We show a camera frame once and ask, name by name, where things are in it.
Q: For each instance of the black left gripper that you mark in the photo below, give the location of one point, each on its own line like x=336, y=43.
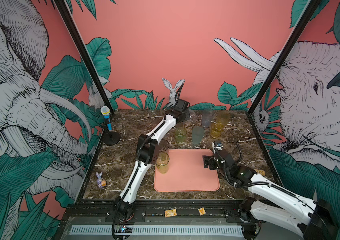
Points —
x=187, y=115

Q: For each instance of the purple bunny toy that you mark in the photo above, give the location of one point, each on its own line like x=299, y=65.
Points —
x=101, y=183

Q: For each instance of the tall smoky grey glass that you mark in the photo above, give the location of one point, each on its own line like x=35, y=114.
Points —
x=164, y=146

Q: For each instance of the yellow tag on rail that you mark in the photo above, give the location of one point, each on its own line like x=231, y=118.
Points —
x=170, y=213

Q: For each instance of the tall green glass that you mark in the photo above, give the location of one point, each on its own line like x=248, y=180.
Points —
x=162, y=163

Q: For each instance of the blue toy microphone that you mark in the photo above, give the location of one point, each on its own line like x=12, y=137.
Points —
x=105, y=111

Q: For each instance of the short yellow glass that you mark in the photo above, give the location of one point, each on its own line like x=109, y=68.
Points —
x=217, y=129

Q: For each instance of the small yellow letter tag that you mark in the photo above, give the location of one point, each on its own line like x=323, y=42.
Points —
x=202, y=211

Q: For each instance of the pink plastic tray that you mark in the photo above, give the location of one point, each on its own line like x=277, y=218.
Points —
x=186, y=173

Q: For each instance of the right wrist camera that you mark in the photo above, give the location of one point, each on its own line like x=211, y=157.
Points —
x=217, y=146

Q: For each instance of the tall yellow glass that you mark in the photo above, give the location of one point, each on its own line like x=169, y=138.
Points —
x=223, y=117

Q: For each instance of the white ribbed panel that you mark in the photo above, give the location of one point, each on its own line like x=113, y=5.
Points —
x=145, y=230

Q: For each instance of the black corner frame post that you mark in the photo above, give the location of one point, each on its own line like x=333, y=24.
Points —
x=304, y=19
x=78, y=41

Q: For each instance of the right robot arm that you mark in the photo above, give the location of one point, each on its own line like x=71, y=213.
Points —
x=308, y=218

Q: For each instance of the short green glass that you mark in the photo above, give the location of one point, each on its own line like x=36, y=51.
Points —
x=180, y=134

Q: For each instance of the black microphone stand base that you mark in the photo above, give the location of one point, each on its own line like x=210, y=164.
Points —
x=111, y=138

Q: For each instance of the tall blue glass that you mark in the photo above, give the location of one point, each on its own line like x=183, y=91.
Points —
x=207, y=117

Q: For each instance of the black front rail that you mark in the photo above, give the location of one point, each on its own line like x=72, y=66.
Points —
x=144, y=210

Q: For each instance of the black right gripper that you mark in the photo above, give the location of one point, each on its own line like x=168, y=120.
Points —
x=212, y=159

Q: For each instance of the tall clear glass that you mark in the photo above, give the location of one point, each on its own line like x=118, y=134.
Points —
x=192, y=116

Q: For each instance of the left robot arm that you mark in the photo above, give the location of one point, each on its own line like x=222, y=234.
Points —
x=147, y=153

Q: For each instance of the black corner frame post left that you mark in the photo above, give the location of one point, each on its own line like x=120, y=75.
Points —
x=78, y=41

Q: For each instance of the frosted teal cup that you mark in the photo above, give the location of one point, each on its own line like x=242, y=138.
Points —
x=197, y=135

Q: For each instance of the black corner frame post right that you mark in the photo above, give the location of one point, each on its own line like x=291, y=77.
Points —
x=304, y=19

